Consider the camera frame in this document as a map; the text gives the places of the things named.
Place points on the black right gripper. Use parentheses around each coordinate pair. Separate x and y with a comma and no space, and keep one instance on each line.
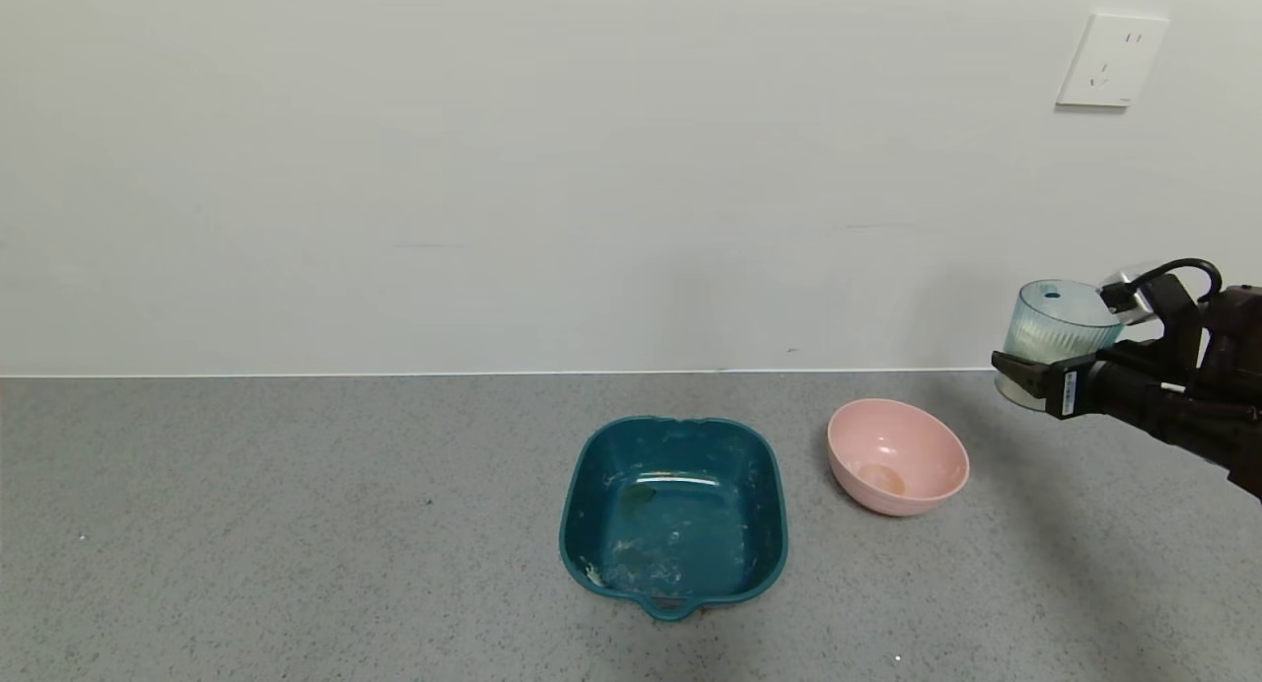
(1068,390)

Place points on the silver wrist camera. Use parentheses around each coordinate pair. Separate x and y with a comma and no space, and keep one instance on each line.
(1139,312)

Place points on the pink plastic bowl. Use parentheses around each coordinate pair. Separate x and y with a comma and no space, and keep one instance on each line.
(897,445)

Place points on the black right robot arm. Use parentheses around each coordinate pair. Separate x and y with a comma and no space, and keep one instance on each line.
(1237,347)

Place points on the ribbed transparent plastic cup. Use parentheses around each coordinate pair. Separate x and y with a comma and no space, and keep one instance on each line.
(1060,312)

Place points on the teal plastic square tray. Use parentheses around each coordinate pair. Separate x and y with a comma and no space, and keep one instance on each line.
(592,485)

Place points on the white wall socket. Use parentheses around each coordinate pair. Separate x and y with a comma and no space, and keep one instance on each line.
(1112,61)

